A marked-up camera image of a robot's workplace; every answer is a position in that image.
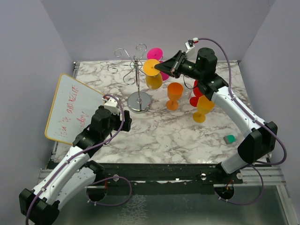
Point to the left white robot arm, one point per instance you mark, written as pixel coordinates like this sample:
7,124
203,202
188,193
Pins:
42,204

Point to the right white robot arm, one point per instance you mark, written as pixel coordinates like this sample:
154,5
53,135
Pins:
259,135

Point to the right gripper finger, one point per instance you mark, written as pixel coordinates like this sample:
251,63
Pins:
167,67
180,57

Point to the red wine glass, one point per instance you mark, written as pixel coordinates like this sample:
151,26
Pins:
197,94

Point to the pink wine glass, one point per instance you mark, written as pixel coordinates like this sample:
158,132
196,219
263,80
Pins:
157,53

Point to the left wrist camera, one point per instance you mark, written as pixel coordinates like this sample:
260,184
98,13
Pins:
112,105

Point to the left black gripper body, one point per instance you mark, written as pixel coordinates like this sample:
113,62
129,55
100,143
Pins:
116,122

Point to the orange wine glass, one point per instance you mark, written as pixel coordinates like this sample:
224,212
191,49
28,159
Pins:
174,92

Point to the green whiteboard eraser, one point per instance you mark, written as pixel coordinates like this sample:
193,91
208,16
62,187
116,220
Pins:
229,139

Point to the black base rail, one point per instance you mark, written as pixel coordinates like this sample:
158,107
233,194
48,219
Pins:
160,179

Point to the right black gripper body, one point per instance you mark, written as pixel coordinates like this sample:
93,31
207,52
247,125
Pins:
187,68

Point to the yellow wine glass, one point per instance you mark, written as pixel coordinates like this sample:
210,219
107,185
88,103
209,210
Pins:
204,106
153,76

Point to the yellow framed whiteboard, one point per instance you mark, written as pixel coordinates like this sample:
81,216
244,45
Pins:
73,105

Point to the chrome wine glass rack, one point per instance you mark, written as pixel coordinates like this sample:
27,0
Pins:
139,101

